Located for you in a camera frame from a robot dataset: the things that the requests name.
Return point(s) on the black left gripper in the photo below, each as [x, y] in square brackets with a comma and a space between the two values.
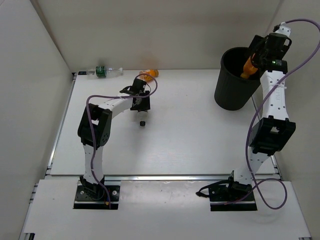
[145, 104]

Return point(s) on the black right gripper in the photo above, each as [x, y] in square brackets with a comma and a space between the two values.
[259, 44]

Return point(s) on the green label water bottle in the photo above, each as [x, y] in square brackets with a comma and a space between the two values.
[104, 72]

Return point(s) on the orange juice bottle yellow cap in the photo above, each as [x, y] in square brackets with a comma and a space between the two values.
[148, 75]

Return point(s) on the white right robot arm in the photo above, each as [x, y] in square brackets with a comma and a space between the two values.
[274, 129]

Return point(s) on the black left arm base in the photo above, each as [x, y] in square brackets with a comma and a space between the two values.
[92, 196]

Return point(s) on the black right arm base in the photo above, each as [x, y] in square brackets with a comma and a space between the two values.
[229, 196]

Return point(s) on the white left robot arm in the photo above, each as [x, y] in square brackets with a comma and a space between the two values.
[95, 129]

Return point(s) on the black ribbed plastic bin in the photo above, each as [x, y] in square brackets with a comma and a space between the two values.
[232, 91]

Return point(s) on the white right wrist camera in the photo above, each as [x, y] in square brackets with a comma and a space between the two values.
[282, 29]

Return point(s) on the aluminium table edge rail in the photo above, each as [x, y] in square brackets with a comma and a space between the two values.
[186, 136]

